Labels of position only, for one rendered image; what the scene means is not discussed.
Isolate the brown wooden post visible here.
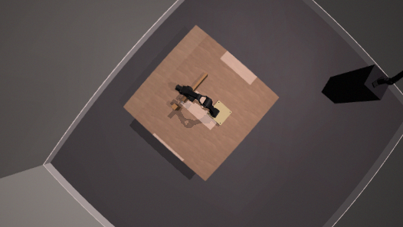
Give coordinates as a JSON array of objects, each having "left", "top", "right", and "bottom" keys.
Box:
[{"left": 171, "top": 104, "right": 181, "bottom": 110}]

